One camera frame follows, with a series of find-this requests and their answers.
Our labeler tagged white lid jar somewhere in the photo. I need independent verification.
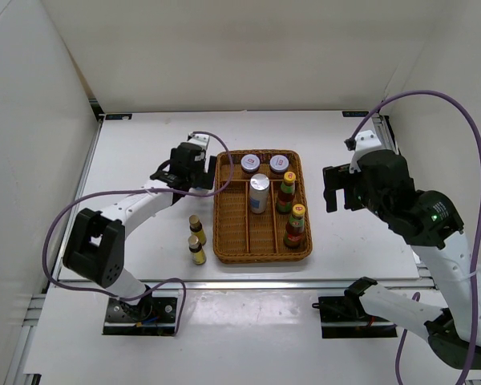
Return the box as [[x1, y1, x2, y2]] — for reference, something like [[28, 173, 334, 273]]
[[240, 153, 261, 179], [269, 154, 289, 179]]

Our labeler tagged silver cap shaker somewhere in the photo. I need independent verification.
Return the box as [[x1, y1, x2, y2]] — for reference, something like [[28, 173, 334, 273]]
[[249, 173, 270, 214]]

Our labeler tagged red sauce bottle yellow cap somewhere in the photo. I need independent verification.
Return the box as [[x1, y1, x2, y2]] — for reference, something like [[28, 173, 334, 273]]
[[283, 204, 306, 249]]

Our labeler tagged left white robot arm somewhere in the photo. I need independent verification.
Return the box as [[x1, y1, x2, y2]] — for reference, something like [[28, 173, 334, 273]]
[[63, 133, 216, 321]]

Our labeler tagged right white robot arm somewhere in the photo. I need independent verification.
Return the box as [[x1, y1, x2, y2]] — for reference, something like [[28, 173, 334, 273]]
[[322, 150, 481, 370]]

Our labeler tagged small amber bottle far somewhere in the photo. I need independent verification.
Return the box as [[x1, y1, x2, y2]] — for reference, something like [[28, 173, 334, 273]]
[[188, 214, 207, 245]]

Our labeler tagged small amber bottle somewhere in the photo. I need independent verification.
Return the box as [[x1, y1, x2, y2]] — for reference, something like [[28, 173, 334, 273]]
[[188, 235, 207, 265], [188, 214, 207, 245]]

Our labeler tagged brown wicker divided basket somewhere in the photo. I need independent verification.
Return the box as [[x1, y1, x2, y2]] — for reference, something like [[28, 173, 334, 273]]
[[213, 149, 313, 264]]

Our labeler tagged small amber bottle near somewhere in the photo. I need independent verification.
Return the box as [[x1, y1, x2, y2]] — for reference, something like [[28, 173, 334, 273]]
[[188, 235, 207, 265]]

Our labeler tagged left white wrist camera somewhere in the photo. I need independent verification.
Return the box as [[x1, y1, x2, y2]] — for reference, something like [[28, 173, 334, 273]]
[[188, 132, 210, 161]]

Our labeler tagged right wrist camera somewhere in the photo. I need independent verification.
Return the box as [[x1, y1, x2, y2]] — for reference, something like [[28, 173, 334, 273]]
[[345, 130, 384, 174]]

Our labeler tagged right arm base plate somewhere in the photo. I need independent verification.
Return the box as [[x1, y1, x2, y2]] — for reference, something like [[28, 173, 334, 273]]
[[312, 296, 398, 339]]

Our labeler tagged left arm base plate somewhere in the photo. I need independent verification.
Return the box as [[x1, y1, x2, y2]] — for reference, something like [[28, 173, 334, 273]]
[[102, 294, 179, 337]]

